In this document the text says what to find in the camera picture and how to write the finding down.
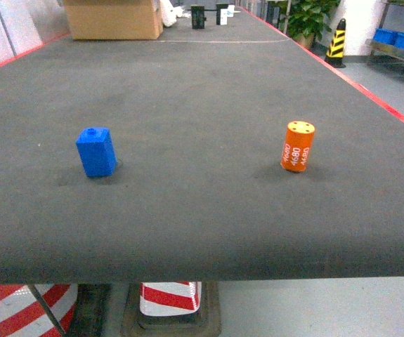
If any orange cylindrical cap 4680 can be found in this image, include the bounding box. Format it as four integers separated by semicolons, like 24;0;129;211
280;121;315;173

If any blue rectangular plastic part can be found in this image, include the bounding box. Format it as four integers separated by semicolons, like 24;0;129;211
76;127;117;178

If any metal shelf rack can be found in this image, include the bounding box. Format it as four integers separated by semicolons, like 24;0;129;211
365;1;404;65

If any gray conveyor belt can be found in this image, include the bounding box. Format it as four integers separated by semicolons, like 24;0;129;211
0;12;404;284

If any black box left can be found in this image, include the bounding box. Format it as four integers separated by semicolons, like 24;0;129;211
190;5;206;29

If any white foam packaging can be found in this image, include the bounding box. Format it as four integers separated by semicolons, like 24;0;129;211
159;0;184;28

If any black and white box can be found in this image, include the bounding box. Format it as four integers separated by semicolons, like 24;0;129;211
216;3;235;25

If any yellow black traffic cone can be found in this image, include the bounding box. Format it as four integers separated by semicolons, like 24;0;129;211
325;18;346;69

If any potted green plant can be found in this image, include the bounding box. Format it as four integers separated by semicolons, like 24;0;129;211
287;0;341;49

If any large cardboard box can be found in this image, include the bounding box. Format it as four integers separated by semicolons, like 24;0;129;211
63;0;163;40

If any red white post right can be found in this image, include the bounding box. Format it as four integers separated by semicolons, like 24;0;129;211
121;282;221;336

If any red white post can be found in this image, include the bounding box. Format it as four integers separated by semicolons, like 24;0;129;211
0;284;78;336
121;282;221;336

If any red white post left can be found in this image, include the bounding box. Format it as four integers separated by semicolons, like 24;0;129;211
0;284;78;336

